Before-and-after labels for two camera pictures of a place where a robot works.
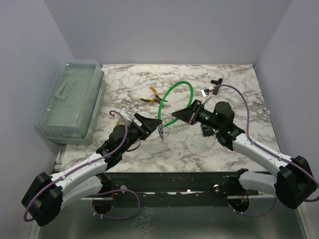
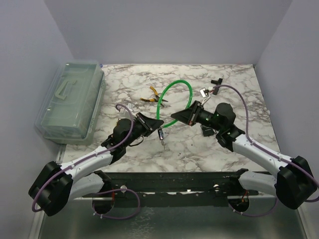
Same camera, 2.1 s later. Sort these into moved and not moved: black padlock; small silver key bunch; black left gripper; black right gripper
Moved: small silver key bunch
Not moved: black padlock; black right gripper; black left gripper
